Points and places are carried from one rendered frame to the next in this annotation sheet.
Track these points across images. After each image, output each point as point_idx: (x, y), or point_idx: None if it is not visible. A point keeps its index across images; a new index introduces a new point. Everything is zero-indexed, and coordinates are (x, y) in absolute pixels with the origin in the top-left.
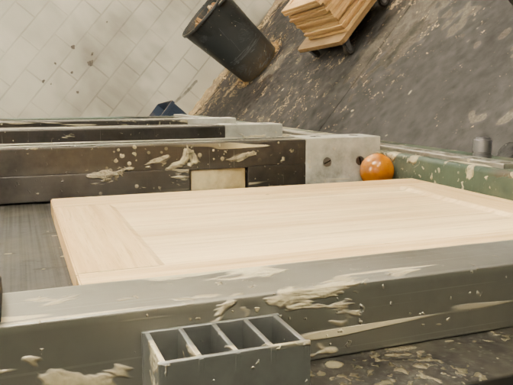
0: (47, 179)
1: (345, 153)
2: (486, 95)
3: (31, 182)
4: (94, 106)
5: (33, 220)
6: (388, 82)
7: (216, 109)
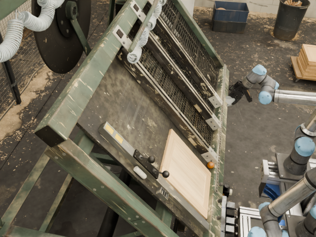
0: (175, 120)
1: (210, 158)
2: (282, 148)
3: (173, 118)
4: None
5: (167, 130)
6: (283, 106)
7: (256, 26)
